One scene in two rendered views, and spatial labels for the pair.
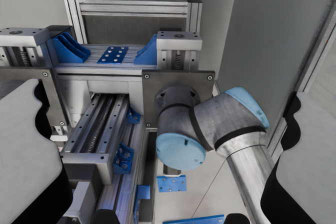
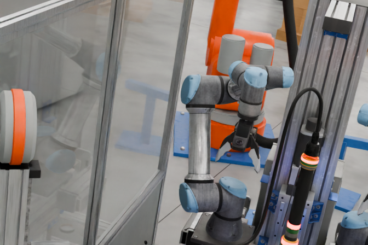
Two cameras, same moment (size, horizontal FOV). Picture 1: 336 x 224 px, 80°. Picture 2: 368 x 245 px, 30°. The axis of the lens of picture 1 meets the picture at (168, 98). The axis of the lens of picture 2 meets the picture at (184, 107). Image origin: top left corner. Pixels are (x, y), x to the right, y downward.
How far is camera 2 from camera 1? 226 cm
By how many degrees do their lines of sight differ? 37
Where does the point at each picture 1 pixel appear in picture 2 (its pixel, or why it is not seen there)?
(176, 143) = (234, 188)
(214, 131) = (211, 188)
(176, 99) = (225, 224)
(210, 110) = (210, 200)
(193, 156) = (226, 181)
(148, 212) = (268, 167)
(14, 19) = not seen: outside the picture
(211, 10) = not seen: outside the picture
